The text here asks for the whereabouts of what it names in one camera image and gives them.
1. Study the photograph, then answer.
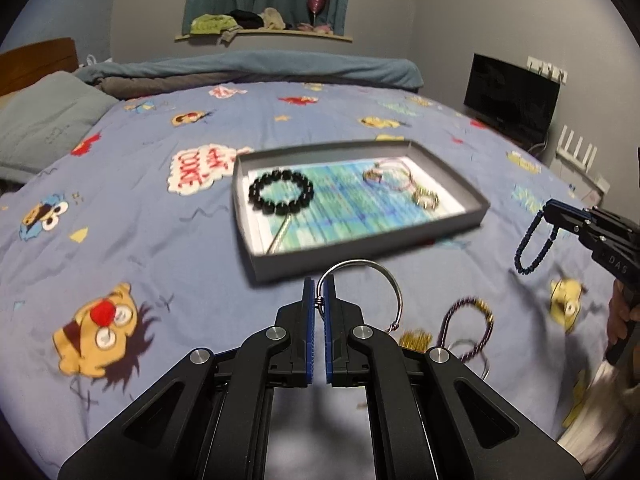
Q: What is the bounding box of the large silver bangle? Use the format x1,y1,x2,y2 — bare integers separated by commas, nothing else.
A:
314,258,404,334

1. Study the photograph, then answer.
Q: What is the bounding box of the blue beaded bracelet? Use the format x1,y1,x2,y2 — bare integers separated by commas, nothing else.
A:
513,206,561,276

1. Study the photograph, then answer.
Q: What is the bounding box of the gold chain red bead necklace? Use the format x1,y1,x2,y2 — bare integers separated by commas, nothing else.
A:
398,328,434,354

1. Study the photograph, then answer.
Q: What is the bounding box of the dark purple bead bracelet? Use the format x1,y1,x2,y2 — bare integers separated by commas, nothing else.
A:
437,296,497,363

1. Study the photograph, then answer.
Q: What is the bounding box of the thin silver wire bangle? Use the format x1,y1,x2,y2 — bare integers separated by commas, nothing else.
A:
446,338,491,380

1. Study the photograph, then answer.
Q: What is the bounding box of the person right hand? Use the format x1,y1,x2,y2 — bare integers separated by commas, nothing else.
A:
606,280,639,346

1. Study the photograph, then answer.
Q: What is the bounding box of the white router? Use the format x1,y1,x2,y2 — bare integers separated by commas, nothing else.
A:
550,125,611,205

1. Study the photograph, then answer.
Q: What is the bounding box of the grey cardboard tray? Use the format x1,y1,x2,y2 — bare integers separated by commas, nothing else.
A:
232,140,489,282

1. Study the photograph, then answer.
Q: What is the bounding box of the printed blue paper sheet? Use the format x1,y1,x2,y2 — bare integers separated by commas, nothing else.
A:
242,155,468,255

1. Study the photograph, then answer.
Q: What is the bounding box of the black monitor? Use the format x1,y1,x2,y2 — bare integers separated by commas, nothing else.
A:
463,53,561,144

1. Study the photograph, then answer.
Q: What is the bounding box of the gold round pendant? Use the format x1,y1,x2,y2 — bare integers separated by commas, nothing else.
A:
411,188,439,211

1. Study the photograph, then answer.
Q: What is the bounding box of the blue cartoon bed sheet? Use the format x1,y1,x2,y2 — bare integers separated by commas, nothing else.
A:
1,82,613,479

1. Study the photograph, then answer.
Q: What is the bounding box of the wooden window shelf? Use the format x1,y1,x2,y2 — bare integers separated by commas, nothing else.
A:
174,28,354,44

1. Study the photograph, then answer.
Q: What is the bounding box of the beige cloth on shelf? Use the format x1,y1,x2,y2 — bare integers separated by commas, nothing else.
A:
260,8,286,30

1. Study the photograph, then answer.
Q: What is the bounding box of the black cloth on shelf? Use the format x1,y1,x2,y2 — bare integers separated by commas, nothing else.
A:
228,9,265,30

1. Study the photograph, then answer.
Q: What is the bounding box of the teal folded blanket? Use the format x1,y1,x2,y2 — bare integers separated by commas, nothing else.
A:
75,50,424,100

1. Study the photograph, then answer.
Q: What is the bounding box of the green cloth on shelf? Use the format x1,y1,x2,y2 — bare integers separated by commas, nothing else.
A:
190,14,243,42

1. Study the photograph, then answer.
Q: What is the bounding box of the pink wine glass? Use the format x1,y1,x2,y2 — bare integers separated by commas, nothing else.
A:
307,0,326,26

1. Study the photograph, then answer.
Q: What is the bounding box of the grey blue pillow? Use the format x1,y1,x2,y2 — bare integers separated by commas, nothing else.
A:
0,72,118,183

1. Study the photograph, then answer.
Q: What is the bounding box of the wooden headboard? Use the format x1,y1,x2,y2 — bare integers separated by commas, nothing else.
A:
0,37,79,96

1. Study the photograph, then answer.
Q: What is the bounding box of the black bead bracelet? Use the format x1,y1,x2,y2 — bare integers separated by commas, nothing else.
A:
247,168,316,218

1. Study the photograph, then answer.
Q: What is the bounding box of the pink string bracelet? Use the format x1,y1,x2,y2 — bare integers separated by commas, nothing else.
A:
361,158,416,192

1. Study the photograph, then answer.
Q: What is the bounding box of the white wall hook rack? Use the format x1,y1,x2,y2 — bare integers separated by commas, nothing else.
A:
526,56,568,84

